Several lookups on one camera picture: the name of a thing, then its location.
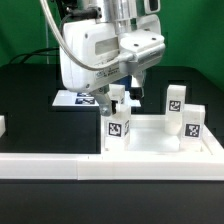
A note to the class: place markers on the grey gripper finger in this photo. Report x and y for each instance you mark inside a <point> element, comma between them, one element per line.
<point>137,86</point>
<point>107,107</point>

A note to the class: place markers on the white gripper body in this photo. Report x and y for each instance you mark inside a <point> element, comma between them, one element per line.
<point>95,45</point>

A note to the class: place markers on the white square table top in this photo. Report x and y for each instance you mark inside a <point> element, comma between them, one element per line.
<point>147,135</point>

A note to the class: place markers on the white sheet with markers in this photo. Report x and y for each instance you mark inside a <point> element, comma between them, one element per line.
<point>66,98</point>

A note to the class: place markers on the white U-shaped obstacle fence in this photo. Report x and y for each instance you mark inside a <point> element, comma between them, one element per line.
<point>112,166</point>

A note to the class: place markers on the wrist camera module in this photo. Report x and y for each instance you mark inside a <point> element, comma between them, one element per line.
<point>140,50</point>

